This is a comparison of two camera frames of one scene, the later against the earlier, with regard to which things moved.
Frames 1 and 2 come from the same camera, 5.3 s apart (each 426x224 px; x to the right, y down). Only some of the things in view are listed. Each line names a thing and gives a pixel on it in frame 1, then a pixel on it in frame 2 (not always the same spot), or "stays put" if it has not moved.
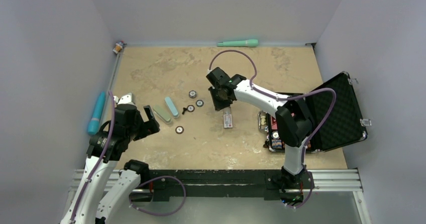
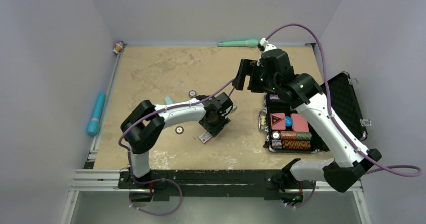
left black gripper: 148,127 -> 214,130
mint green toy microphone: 247,43 stays put
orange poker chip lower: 179,129 stays put
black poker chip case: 337,119 stays put
